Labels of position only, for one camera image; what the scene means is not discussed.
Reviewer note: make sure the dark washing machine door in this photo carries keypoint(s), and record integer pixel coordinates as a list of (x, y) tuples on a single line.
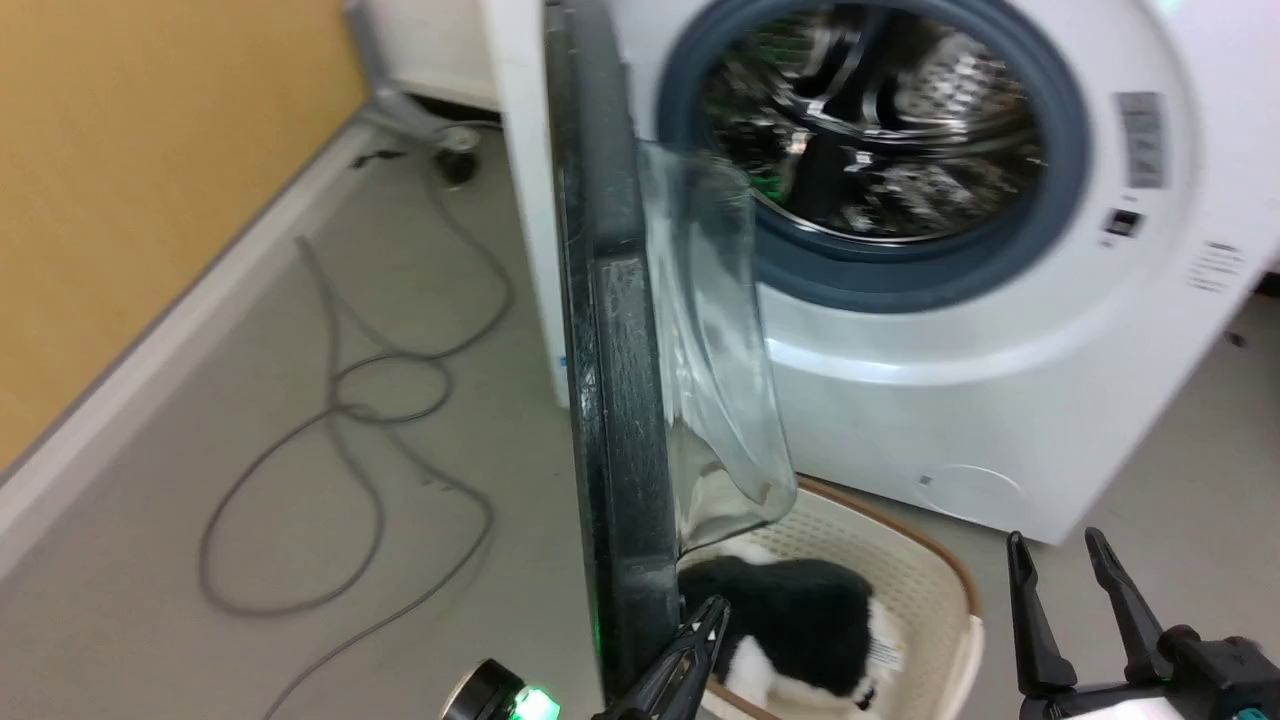
[(625, 400)]

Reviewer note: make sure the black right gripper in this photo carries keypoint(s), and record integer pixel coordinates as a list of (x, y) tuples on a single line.
[(1200, 680)]

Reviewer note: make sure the small black floor object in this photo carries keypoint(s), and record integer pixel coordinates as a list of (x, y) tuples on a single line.
[(376, 157)]

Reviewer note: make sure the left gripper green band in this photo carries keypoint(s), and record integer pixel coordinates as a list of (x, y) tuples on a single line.
[(500, 698)]

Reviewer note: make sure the white cabinet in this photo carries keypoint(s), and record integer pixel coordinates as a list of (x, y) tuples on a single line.
[(440, 45)]

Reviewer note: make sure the black and white plush toy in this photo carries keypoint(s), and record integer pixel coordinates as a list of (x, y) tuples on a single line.
[(800, 620)]

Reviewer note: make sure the white front-load washing machine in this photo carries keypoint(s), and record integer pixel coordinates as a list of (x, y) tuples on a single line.
[(1000, 380)]

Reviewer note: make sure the grey label sticker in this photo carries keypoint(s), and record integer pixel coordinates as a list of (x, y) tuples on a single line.
[(1142, 140)]

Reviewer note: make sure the beige plastic laundry basket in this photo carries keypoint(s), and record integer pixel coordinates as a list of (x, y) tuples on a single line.
[(920, 580)]

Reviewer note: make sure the grey stand leg with caster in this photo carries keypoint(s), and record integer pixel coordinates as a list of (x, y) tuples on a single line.
[(410, 110)]

